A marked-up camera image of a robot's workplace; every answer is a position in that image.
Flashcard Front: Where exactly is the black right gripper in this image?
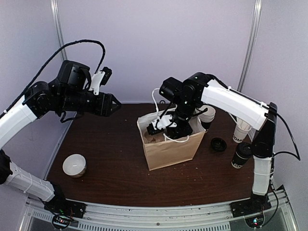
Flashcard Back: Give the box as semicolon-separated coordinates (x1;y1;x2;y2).
167;98;198;142

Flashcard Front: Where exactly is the stack of black paper cups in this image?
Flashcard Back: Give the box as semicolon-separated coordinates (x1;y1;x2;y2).
198;105;216;131

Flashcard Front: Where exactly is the brown paper takeout bag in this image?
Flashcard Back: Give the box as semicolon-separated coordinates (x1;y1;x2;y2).
137;106;206;171

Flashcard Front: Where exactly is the cardboard cup carrier tray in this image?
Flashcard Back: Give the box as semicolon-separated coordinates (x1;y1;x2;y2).
143;131;165;143

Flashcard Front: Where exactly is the black plastic cup lid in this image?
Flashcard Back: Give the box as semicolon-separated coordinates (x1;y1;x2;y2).
236;142;253;158

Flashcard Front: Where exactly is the black paper coffee cup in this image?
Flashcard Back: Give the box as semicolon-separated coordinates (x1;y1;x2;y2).
231;142;253;169

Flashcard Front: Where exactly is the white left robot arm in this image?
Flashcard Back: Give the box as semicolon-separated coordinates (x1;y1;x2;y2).
0;60;121;214

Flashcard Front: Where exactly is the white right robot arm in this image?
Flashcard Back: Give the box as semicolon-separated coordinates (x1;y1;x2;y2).
154;72;277;213

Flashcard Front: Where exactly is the stack of black cup lids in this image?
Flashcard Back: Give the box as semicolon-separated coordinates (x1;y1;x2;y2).
210;137;227;152

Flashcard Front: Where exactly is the white cup holding straws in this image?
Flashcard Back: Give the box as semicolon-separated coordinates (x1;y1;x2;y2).
232;121;252;143

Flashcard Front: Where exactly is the white ceramic bowl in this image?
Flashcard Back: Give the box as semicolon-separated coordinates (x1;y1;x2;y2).
62;154;87;178

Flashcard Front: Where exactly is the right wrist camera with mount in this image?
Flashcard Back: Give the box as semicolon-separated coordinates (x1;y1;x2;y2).
146;114;177;135

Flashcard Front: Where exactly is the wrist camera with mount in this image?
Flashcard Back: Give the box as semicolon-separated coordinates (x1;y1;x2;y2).
89;67;112;96
146;114;177;135

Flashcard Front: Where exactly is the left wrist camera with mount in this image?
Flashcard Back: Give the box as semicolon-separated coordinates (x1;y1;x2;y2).
89;67;112;96

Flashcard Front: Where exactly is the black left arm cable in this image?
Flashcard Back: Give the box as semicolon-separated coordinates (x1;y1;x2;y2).
0;39;106;116

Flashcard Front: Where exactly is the aluminium front rail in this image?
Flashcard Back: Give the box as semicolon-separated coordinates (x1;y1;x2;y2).
17;190;299;231

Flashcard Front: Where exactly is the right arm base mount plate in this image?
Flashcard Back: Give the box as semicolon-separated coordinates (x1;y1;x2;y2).
230;197;272;218

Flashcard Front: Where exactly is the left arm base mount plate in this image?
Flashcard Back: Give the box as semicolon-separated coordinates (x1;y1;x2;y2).
42;199;86;218

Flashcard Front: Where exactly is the left aluminium frame post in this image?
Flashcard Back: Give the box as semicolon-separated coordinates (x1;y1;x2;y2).
50;0;64;47

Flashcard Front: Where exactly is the aluminium frame post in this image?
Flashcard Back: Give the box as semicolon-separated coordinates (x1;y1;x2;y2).
50;0;64;47
237;0;262;92

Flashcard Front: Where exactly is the right aluminium frame post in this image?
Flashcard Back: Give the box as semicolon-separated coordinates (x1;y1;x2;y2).
237;0;262;92

